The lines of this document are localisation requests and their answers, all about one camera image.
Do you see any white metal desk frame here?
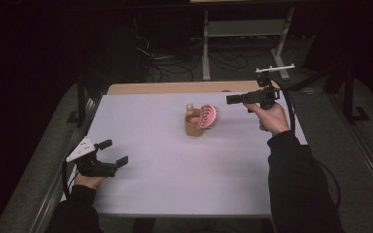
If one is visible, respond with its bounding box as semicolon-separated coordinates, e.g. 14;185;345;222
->
201;6;296;82

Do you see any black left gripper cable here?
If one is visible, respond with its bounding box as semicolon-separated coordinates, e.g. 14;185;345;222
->
60;159;80;201

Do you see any pink hairbrush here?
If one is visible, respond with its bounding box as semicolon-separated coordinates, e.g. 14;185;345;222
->
186;103;221;130

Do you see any white table mat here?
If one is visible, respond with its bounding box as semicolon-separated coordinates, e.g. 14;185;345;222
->
85;90;308;217

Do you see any person's right hand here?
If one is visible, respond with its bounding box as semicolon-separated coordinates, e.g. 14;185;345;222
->
243;102;290;137

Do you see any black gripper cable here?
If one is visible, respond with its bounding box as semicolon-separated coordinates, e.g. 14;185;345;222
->
60;159;80;201
269;77;342;209

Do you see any person's left hand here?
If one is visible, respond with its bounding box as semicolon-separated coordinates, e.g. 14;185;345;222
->
74;174;107;190

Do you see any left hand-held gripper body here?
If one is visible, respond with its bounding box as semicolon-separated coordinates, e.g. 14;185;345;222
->
65;136;118;178

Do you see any tangle of black floor cables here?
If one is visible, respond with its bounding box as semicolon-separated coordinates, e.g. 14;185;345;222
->
134;33;197;83

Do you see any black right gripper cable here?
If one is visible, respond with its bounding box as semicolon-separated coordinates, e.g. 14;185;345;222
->
269;77;342;209

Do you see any brown cup with small figurine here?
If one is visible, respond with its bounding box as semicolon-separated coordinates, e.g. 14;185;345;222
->
184;103;206;138

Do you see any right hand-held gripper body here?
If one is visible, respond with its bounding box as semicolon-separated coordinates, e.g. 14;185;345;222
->
248;63;295;110

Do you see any metal floor rail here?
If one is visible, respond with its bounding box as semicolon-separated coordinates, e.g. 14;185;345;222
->
28;96;98;233
331;95;373;203

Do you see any black metal stand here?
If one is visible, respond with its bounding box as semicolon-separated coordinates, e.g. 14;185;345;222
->
342;62;371;124
65;72;90;128

